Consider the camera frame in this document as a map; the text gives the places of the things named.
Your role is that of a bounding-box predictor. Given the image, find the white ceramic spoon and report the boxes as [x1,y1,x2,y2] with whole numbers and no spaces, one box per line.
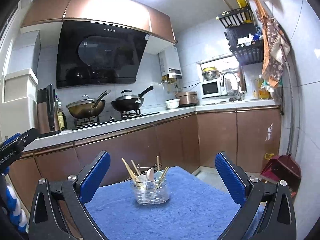
[137,174,148,184]

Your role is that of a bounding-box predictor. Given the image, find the pink ceramic spoon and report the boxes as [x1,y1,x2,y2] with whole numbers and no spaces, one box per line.
[146,168,155,183]

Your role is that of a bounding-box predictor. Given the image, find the light blue ceramic spoon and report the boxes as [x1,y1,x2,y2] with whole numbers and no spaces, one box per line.
[154,171,163,181]

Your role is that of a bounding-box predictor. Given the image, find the blue white gloved left hand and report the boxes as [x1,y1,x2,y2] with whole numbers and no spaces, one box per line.
[4,181,29,234]

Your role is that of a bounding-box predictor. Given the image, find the brown thermos kettle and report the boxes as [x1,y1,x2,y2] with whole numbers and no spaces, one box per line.
[37,84,61,138]

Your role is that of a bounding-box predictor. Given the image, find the dark red dustpan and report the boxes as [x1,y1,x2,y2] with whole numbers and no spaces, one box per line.
[260,154,302,194]

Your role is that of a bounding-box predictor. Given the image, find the blue towel mat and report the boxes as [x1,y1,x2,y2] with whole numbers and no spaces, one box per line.
[85,166,240,239]

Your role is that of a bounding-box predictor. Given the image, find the brown lower cabinets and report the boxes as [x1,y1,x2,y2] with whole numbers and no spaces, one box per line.
[9,106,281,209]

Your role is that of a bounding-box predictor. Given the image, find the cooking oil bottle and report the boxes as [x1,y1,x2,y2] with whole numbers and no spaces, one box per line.
[55,94,67,131]

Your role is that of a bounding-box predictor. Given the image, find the gas stove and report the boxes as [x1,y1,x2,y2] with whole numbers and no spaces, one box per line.
[72,109,159,131]

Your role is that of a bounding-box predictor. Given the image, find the bronze wok with lid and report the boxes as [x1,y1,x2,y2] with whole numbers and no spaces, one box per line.
[66,90,111,119]

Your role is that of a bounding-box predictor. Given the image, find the chrome sink faucet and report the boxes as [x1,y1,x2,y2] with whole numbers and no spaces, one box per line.
[220,71,243,101]

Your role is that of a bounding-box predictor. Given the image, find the yellow detergent bottle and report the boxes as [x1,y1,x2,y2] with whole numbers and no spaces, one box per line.
[253,78,271,100]

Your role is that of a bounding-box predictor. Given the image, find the brown rice cooker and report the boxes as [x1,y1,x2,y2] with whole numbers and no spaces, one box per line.
[175,91,199,107]

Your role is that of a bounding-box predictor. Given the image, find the black wok with lid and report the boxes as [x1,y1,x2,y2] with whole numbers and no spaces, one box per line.
[111,86,153,112]

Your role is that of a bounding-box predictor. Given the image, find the white microwave oven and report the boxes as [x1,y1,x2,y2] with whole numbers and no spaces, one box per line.
[201,78,227,98]

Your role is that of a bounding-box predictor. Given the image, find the white ceramic bowl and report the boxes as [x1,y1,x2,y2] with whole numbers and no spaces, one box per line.
[165,99,180,109]

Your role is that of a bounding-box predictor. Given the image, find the steel pot on microwave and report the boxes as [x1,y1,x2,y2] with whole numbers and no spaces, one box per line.
[202,67,220,81]

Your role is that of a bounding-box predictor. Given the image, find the black range hood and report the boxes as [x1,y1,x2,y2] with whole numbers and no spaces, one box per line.
[56,21,149,88]

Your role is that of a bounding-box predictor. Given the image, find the white water heater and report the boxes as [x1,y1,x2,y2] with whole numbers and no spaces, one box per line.
[158,46,182,79]

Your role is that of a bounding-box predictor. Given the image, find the hanging patterned apron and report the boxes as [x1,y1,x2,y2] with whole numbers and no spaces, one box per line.
[253,0,291,88]

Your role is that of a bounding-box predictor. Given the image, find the black dish rack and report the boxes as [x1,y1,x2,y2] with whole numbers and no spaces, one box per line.
[216,6,264,66]

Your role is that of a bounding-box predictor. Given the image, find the clear wire utensil holder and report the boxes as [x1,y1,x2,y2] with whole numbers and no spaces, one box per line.
[130,178,170,205]

